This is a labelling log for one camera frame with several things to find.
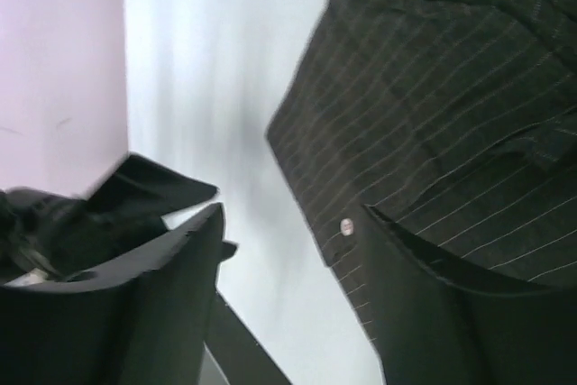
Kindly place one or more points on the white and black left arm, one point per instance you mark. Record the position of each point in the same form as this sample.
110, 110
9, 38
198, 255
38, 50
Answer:
49, 237

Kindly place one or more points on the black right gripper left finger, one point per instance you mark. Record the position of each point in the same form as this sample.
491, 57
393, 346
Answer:
140, 318

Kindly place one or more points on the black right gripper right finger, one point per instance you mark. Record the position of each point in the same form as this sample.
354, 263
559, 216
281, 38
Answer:
443, 320

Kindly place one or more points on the dark pinstriped long sleeve shirt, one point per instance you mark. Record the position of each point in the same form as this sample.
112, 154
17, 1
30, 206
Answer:
454, 118

